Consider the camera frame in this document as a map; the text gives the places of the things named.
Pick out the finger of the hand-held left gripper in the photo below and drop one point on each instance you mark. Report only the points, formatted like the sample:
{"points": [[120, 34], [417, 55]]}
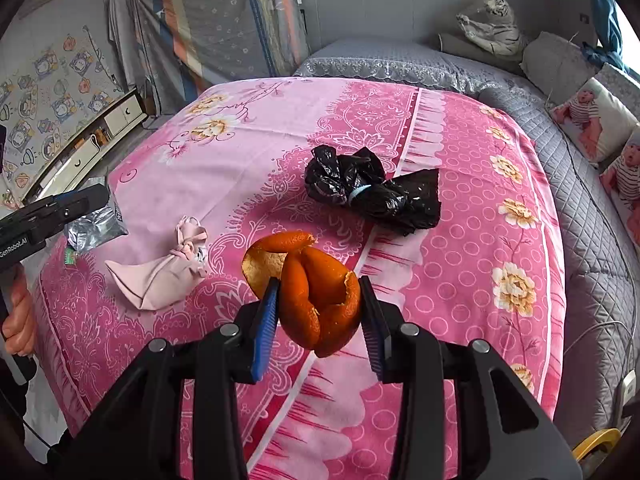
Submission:
{"points": [[80, 205]]}

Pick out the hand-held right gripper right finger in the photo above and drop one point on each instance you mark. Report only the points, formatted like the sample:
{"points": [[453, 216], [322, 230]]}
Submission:
{"points": [[374, 330]]}

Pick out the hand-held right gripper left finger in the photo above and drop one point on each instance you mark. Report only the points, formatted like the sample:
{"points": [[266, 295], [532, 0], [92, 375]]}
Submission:
{"points": [[265, 330]]}

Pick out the silver foil packet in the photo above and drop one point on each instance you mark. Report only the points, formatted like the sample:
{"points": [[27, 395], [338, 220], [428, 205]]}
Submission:
{"points": [[95, 227]]}

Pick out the orange peel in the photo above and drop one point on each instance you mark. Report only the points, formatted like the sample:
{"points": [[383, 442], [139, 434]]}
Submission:
{"points": [[300, 300]]}

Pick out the person's left hand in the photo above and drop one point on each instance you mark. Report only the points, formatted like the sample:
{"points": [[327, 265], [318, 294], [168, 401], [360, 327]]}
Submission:
{"points": [[22, 325]]}

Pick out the white drawer cabinet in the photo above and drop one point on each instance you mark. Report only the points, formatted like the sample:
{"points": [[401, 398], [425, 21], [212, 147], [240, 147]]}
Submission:
{"points": [[120, 115]]}

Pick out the pink floral bed sheet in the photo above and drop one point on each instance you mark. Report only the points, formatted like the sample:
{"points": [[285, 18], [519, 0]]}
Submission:
{"points": [[450, 260]]}

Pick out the pink cloth pouch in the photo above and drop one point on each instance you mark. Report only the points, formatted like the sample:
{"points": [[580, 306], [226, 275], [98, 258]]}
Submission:
{"points": [[155, 280]]}

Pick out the black plastic bag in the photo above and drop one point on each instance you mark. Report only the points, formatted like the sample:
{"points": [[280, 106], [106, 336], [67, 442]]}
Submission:
{"points": [[350, 180]]}

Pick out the white hanging garment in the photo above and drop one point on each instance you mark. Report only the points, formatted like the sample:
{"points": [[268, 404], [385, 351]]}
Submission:
{"points": [[122, 35]]}

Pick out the grey quilted bedspread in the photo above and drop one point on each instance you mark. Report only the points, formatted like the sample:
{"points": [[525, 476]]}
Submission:
{"points": [[575, 260]]}

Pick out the grey patterned hanging quilt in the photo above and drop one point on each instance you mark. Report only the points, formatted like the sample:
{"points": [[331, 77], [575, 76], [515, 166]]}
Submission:
{"points": [[225, 20]]}

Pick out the yellow plastic object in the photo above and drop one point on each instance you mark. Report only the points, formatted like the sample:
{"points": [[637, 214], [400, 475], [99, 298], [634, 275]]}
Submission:
{"points": [[597, 442]]}

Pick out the grey pillow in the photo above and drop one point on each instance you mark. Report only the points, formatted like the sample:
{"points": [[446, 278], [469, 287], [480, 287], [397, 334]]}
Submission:
{"points": [[460, 47], [560, 65]]}

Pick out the baby print pillow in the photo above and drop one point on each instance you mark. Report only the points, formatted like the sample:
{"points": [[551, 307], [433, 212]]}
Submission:
{"points": [[627, 175], [590, 115]]}

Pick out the tiger plush toy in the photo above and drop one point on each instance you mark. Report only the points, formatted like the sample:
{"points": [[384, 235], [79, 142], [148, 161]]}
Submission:
{"points": [[495, 25]]}

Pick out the blue curtain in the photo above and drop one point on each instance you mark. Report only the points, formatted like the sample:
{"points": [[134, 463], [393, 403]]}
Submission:
{"points": [[602, 15]]}

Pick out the cartoon printed wall covering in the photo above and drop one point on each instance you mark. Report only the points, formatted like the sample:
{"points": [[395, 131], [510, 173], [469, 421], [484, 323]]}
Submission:
{"points": [[50, 75]]}

